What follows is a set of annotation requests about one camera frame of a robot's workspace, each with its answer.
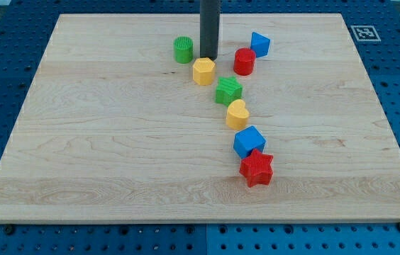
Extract yellow heart block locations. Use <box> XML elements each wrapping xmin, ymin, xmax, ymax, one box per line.
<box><xmin>226</xmin><ymin>99</ymin><xmax>250</xmax><ymax>130</ymax></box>

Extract blue cube block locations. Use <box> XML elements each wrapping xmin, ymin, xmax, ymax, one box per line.
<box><xmin>233</xmin><ymin>126</ymin><xmax>266</xmax><ymax>159</ymax></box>

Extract green star block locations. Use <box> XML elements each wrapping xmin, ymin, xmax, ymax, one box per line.
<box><xmin>215</xmin><ymin>76</ymin><xmax>243</xmax><ymax>106</ymax></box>

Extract yellow hexagon block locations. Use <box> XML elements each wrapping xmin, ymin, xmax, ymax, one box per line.
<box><xmin>192</xmin><ymin>57</ymin><xmax>216</xmax><ymax>86</ymax></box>

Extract red star block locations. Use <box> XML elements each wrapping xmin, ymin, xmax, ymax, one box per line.
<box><xmin>239</xmin><ymin>149</ymin><xmax>274</xmax><ymax>188</ymax></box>

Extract red cylinder block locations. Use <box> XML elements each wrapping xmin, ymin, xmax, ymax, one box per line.
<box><xmin>233</xmin><ymin>47</ymin><xmax>256</xmax><ymax>76</ymax></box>

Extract green cylinder block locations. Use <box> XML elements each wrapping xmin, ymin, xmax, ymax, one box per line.
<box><xmin>173</xmin><ymin>36</ymin><xmax>194</xmax><ymax>64</ymax></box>

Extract light wooden board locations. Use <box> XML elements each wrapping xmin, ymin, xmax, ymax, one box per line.
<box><xmin>0</xmin><ymin>13</ymin><xmax>400</xmax><ymax>225</ymax></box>

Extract blue triangle block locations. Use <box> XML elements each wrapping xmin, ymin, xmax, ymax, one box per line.
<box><xmin>250</xmin><ymin>32</ymin><xmax>271</xmax><ymax>58</ymax></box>

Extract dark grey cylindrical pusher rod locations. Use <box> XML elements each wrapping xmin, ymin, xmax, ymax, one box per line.
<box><xmin>199</xmin><ymin>0</ymin><xmax>221</xmax><ymax>60</ymax></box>

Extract white fiducial marker tag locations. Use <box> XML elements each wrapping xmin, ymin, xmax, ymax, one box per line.
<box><xmin>350</xmin><ymin>25</ymin><xmax>381</xmax><ymax>42</ymax></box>

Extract black bolt front left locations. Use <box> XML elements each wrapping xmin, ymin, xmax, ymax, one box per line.
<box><xmin>3</xmin><ymin>225</ymin><xmax>15</xmax><ymax>235</ymax></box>

